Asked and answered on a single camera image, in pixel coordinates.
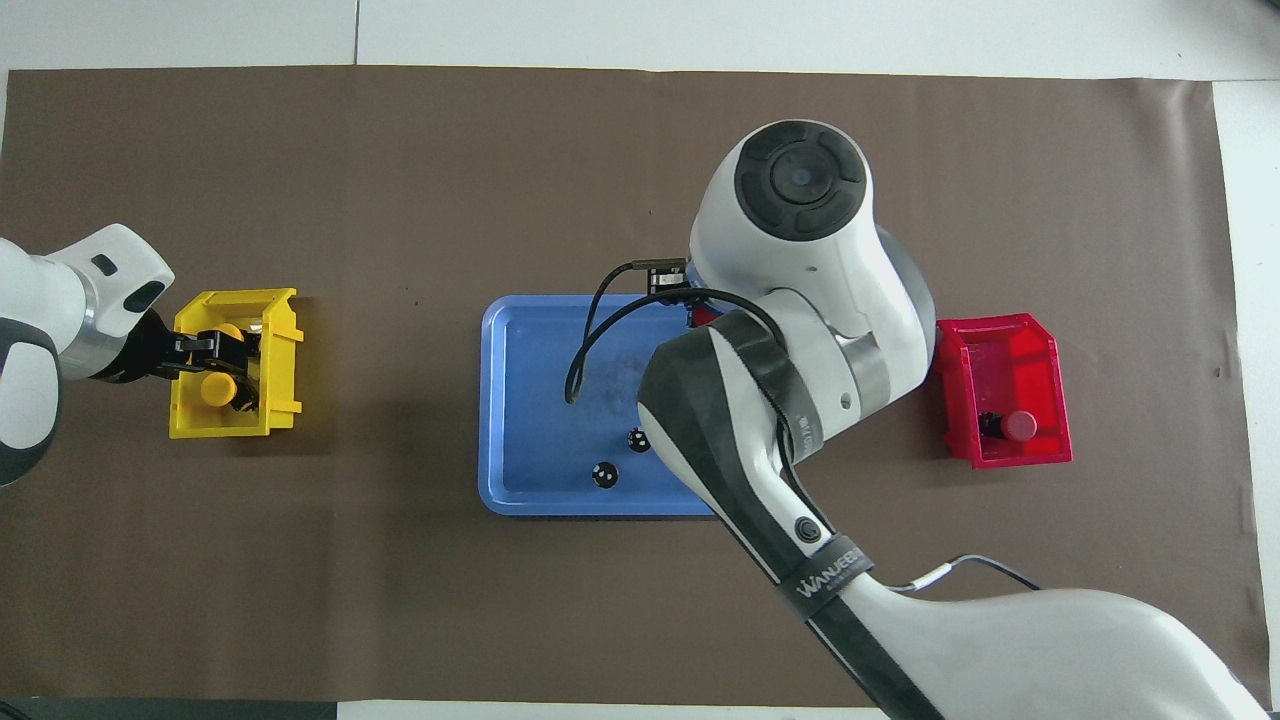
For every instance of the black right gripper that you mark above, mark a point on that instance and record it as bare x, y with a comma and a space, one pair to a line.
668, 277

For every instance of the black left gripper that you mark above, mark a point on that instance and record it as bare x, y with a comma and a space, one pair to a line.
150, 350

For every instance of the yellow push button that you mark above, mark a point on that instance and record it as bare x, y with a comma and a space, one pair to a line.
228, 329
217, 390

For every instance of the red push button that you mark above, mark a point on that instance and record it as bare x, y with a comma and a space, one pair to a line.
1020, 426
704, 317

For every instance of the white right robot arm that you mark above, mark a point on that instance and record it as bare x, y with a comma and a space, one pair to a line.
800, 260

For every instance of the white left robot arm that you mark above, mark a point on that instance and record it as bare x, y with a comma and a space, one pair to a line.
40, 300

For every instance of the blue plastic tray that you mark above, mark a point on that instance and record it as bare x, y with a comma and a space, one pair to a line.
540, 400

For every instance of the yellow plastic bin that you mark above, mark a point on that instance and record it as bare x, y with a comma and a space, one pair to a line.
190, 420

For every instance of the black cylindrical capacitor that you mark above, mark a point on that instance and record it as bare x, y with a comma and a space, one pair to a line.
605, 475
636, 440

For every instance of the brown paper table mat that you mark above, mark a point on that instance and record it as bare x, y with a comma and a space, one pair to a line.
400, 150

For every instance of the red plastic bin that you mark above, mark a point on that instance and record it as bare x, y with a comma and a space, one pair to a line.
1030, 360

